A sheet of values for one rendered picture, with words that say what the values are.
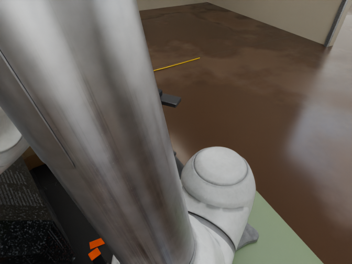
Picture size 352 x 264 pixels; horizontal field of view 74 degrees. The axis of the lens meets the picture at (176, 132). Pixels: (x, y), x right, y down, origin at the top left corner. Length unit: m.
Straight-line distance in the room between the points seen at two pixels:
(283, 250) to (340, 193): 1.52
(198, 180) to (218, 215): 0.07
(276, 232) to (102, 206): 0.58
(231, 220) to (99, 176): 0.33
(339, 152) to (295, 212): 0.84
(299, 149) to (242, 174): 1.94
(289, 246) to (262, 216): 0.09
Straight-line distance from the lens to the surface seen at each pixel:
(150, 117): 0.16
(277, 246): 0.71
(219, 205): 0.44
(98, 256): 1.59
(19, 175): 1.27
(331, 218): 2.00
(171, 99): 0.43
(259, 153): 2.19
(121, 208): 0.19
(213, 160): 0.46
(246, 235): 0.67
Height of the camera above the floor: 1.49
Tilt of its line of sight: 41 degrees down
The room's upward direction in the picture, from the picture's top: straight up
